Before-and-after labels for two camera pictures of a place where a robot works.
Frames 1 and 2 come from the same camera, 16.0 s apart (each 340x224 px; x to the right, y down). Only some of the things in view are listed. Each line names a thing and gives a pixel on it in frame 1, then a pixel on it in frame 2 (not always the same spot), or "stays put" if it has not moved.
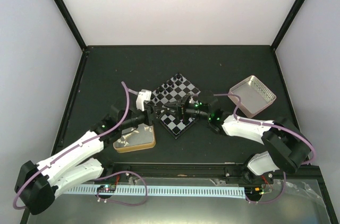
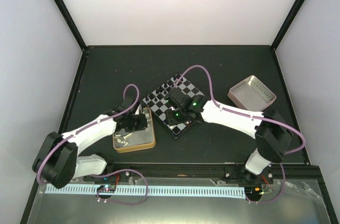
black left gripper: [151, 113] to [143, 125]
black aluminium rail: [238, 173] stays put
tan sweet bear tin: [142, 138] stays put
